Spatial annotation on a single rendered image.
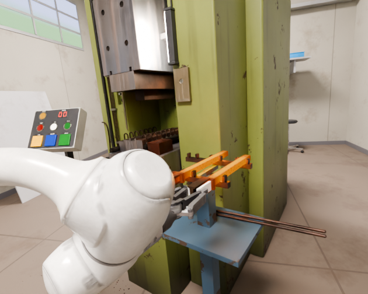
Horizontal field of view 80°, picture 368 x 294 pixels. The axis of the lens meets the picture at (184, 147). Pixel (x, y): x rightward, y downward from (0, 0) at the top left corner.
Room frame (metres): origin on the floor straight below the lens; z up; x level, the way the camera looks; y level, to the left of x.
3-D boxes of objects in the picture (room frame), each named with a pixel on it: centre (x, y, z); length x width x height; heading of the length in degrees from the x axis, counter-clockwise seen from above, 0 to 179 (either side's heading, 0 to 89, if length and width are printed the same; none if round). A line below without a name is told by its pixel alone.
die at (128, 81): (1.44, 0.19, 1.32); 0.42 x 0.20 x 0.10; 145
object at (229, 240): (0.84, -0.07, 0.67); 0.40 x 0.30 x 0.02; 53
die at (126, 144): (1.44, 0.19, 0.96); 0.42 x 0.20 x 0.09; 145
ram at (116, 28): (1.42, 0.16, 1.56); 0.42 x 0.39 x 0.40; 145
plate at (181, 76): (1.20, -0.02, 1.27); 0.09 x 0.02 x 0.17; 55
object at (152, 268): (1.42, 0.14, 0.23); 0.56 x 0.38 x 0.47; 145
